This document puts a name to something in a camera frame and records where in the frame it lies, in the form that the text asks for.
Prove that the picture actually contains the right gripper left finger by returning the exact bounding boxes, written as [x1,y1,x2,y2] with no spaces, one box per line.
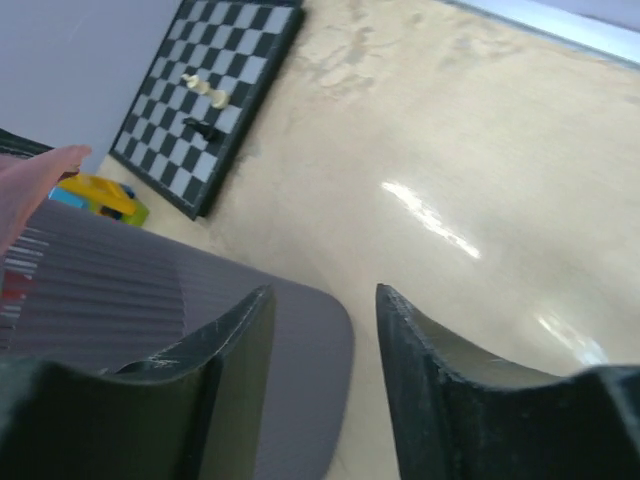
[1,286,276,479]

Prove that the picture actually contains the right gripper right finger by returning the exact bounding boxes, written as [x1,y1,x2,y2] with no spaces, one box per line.
[376,284,639,479]

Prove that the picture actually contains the grey mesh trash bin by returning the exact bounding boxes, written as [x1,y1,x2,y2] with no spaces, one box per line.
[0,127,357,480]

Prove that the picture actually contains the red plastic trash bag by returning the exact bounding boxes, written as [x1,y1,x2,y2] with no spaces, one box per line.
[1,145,92,255]

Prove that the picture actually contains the yellow blue toy blocks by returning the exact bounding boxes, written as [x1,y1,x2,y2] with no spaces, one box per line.
[48,173,149,227]

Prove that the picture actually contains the black chess piece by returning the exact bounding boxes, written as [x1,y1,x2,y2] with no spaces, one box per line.
[182,117,219,142]

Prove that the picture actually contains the beige chess piece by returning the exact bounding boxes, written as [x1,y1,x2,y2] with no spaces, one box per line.
[181,73,230,110]

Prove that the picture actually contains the black white chessboard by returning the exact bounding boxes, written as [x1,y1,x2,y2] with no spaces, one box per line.
[110,1,305,218]

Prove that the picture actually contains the aluminium frame rail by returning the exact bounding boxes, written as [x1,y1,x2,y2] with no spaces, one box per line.
[455,0,639,68]

